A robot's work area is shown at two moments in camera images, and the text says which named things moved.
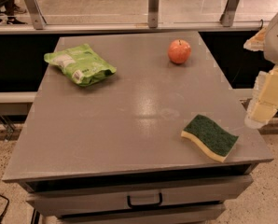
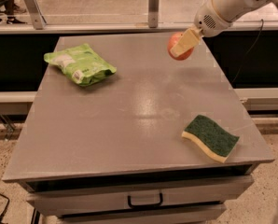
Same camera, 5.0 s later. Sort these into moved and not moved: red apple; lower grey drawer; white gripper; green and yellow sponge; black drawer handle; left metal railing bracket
Moved: red apple; white gripper
Not moved: green and yellow sponge; left metal railing bracket; black drawer handle; lower grey drawer
